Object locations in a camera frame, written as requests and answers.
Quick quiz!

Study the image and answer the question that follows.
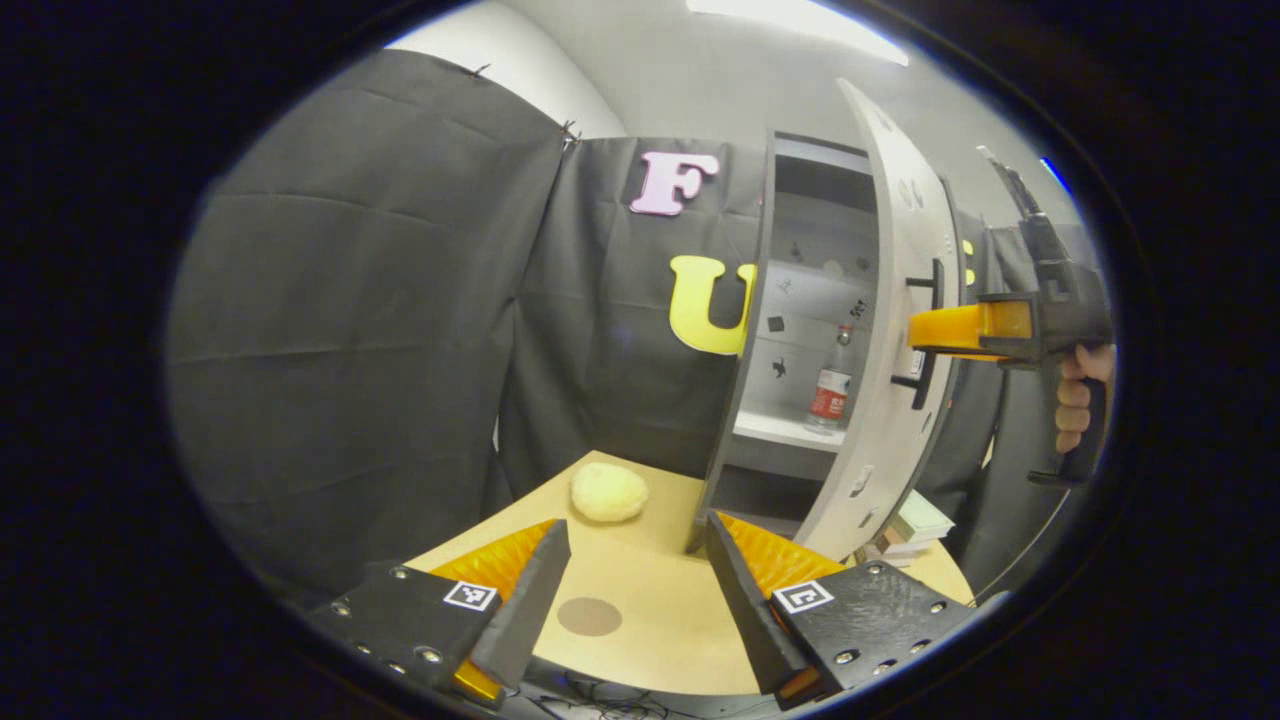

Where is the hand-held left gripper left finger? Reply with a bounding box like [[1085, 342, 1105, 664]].
[[305, 518, 573, 706]]

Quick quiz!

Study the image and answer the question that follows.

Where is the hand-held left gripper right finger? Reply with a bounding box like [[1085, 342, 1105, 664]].
[[705, 510, 1011, 711]]

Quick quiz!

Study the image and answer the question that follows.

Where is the round brown coaster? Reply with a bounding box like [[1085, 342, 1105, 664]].
[[557, 597, 623, 638]]

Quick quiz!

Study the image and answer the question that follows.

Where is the black cabinet door handle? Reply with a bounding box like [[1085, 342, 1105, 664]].
[[890, 258, 947, 412]]

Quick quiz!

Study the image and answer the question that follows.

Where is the clear plastic bottle red label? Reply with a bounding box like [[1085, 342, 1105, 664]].
[[803, 322, 858, 436]]

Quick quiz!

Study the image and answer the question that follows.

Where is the dark grey cabinet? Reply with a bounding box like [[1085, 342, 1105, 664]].
[[690, 130, 886, 557]]

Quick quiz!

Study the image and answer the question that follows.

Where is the beige cabinet door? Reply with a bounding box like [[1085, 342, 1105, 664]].
[[795, 78, 967, 563]]

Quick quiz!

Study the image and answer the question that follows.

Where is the pale yellow round sponge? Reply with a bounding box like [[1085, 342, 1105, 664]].
[[570, 462, 650, 524]]

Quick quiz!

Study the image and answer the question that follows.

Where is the brown book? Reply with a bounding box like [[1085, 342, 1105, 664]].
[[860, 535, 927, 564]]

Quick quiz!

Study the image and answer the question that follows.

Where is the pale green book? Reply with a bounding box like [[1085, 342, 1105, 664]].
[[890, 490, 956, 546]]

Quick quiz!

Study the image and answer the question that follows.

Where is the black backdrop cloth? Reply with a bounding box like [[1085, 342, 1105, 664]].
[[165, 48, 1111, 601]]

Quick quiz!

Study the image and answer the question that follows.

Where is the ceiling light panel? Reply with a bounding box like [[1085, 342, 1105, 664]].
[[685, 0, 911, 68]]

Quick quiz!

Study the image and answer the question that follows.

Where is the black cable bundle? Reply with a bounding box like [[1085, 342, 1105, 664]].
[[530, 672, 701, 720]]

